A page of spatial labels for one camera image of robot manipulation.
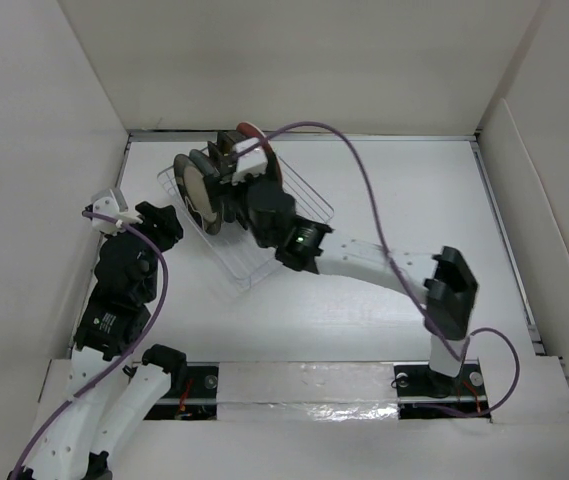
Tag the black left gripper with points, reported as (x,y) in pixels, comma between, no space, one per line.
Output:
(161,221)

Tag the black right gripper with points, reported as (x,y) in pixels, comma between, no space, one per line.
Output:
(234,189)

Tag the brown striped rim round plate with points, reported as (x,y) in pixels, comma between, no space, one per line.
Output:
(180,164)

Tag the red and teal floral plate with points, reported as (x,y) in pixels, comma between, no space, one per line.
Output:
(273,171)

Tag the black square floral plate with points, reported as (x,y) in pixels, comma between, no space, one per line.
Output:
(217,158)

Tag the amber square plate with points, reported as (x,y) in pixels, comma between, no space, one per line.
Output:
(225,140)

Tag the teal glazed round plate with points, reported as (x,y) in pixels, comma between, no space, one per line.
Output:
(202,183)

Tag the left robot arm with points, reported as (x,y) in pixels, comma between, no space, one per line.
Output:
(106,398)

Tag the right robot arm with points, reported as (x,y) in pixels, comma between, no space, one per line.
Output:
(442,284)

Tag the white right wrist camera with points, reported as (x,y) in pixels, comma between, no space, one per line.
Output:
(251,160)

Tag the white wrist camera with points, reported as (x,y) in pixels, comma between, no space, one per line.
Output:
(108,212)
(251,160)

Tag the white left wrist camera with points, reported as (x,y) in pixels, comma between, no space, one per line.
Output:
(108,212)

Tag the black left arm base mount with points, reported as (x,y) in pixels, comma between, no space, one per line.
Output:
(194,400)

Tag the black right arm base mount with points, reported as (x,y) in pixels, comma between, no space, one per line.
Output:
(424,395)

